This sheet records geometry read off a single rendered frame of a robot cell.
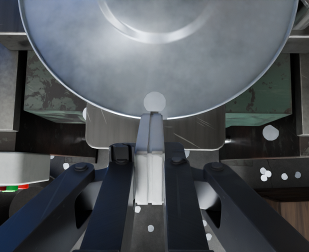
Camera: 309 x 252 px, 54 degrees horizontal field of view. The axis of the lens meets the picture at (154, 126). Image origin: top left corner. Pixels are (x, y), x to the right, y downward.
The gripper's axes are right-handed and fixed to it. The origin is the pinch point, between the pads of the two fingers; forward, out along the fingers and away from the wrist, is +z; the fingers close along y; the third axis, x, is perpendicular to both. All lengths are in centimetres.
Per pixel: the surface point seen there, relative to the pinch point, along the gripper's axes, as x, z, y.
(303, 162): -38, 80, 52
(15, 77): 0.0, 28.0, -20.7
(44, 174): -18.2, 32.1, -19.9
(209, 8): 9.0, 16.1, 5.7
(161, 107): -0.4, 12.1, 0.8
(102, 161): -38, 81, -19
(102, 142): -3.7, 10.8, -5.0
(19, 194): -49, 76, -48
